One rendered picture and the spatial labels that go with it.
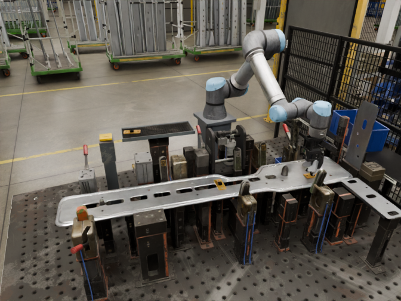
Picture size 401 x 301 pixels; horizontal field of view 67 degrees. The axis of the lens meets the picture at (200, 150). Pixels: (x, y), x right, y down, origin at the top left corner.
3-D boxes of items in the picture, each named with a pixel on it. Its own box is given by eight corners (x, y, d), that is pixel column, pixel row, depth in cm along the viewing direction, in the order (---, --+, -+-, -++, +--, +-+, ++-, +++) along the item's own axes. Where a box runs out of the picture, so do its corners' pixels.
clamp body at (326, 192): (308, 257, 143) (323, 197, 127) (295, 239, 153) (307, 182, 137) (325, 252, 145) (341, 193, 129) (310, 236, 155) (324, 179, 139)
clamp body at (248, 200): (237, 268, 137) (243, 207, 120) (228, 248, 147) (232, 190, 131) (256, 264, 139) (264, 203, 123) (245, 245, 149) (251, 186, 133)
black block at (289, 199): (279, 256, 143) (288, 207, 129) (269, 240, 152) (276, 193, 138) (295, 252, 145) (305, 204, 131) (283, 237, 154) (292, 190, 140)
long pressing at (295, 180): (53, 233, 115) (52, 230, 114) (59, 198, 134) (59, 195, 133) (356, 179, 149) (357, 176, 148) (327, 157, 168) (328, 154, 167)
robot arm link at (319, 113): (321, 98, 136) (336, 104, 129) (317, 120, 141) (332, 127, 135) (308, 101, 133) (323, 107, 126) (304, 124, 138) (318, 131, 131)
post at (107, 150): (110, 214, 168) (98, 143, 147) (110, 206, 175) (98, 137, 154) (124, 212, 170) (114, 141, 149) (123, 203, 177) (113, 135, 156)
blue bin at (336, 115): (355, 152, 164) (361, 131, 158) (327, 129, 191) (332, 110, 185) (383, 151, 166) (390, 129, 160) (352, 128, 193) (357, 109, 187)
